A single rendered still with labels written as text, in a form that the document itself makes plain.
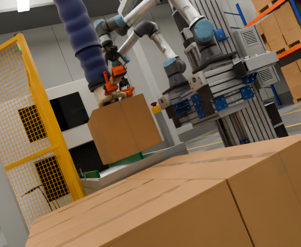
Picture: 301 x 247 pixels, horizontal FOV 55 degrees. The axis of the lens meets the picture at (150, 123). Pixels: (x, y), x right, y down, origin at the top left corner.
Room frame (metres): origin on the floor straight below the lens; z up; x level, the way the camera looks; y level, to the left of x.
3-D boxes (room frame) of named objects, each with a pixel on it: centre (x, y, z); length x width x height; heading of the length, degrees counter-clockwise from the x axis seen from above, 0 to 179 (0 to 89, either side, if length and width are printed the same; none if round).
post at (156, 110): (2.81, -0.10, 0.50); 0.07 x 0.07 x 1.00; 22
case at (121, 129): (2.37, 0.25, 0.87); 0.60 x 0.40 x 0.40; 18
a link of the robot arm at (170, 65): (2.32, -0.33, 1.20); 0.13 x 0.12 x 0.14; 150
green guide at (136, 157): (3.60, 0.47, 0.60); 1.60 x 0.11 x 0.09; 22
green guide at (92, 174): (3.41, 0.96, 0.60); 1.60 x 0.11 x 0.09; 22
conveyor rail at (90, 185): (3.05, 0.89, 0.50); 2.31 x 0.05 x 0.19; 22
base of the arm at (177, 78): (2.31, -0.33, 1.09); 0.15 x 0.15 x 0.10
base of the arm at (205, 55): (1.86, -0.53, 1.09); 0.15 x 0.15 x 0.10
